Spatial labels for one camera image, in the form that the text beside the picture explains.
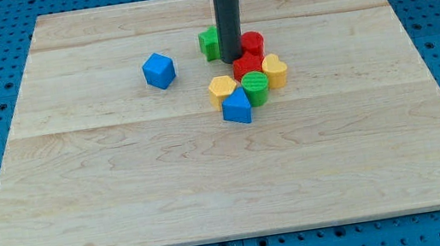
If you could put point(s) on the yellow pentagon block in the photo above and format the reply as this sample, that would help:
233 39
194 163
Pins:
219 89

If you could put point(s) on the green circle block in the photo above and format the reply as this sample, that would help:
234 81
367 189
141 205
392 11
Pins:
255 84

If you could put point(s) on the wooden board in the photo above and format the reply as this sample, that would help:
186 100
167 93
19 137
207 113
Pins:
97 157

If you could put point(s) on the blue triangle block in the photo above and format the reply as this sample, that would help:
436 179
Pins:
237 107

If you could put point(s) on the red star block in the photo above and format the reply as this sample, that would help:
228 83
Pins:
246 64

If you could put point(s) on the yellow heart block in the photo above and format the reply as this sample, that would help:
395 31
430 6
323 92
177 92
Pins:
275 70

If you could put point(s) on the blue cube block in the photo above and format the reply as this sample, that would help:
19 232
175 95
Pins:
159 71

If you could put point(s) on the green star block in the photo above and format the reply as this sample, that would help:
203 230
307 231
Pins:
209 43

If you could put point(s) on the red cylinder block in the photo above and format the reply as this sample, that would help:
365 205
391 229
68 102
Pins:
253 43

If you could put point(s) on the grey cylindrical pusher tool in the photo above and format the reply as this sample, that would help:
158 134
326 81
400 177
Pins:
227 21

